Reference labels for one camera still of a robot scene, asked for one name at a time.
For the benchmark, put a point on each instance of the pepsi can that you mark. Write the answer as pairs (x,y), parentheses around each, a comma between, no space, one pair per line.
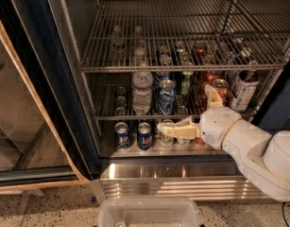
(144,136)
(122,137)

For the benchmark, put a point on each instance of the dark blue fridge frame post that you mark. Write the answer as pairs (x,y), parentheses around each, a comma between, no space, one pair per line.
(275,109)

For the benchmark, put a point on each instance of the front clear water bottle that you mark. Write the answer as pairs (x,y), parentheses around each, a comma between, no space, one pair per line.
(141,83)

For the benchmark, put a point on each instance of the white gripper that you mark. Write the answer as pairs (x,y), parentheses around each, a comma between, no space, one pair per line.
(217,126)

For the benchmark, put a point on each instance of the upper wire fridge shelf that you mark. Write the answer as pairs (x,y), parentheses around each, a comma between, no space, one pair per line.
(180,33)

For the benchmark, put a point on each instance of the right white-green can bottom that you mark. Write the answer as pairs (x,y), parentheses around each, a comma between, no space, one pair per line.
(183,141)

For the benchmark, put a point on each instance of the rear middle water bottle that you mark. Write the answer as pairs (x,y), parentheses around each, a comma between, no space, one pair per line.
(139,39)

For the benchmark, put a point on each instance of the right Pepsi can bottom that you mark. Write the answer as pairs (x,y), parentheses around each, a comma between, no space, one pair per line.
(144,136)

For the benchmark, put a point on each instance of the wire fridge shelf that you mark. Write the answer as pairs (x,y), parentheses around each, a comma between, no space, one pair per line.
(115,102)
(180,33)

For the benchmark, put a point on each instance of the red coca-cola can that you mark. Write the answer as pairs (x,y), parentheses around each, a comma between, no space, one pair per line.
(208,76)
(222,87)

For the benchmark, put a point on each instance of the left Pepsi can bottom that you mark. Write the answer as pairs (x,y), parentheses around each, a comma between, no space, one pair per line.
(122,137)

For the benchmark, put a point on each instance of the clear plastic bin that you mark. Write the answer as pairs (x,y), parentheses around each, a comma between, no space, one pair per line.
(148,212)

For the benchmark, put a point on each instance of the glass fridge door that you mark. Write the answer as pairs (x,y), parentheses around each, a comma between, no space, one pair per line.
(45,139)

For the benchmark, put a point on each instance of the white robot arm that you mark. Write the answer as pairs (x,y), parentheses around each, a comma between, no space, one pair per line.
(263,158)

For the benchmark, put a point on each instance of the middle wire fridge shelf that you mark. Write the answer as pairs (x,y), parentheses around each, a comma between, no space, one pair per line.
(115,102)

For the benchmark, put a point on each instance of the rear red Coca-Cola can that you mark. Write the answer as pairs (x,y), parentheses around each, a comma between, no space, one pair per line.
(208,76)

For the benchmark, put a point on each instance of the left red can bottom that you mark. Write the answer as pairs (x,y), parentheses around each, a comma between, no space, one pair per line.
(200,141)

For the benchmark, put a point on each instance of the left white-green can bottom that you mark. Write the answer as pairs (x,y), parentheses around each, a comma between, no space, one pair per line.
(165,141)

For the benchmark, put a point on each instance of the stainless fridge base grille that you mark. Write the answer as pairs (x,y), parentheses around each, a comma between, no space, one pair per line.
(197,180)

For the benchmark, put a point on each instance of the white labelled coffee bottle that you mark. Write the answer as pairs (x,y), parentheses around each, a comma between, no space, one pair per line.
(243,89)

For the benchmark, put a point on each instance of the blue Pepsi can middle shelf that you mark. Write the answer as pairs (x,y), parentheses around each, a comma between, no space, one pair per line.
(166,96)

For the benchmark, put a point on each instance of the front red Coca-Cola can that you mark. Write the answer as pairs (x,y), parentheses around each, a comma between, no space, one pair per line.
(222,87)

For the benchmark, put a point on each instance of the rear left water bottle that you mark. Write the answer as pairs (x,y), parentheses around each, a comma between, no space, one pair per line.
(117,39)

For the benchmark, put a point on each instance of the green soda can middle shelf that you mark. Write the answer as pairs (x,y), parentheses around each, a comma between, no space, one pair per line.
(185,82)

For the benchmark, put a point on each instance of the white-green can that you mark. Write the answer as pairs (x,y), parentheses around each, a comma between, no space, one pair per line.
(165,141)
(183,141)

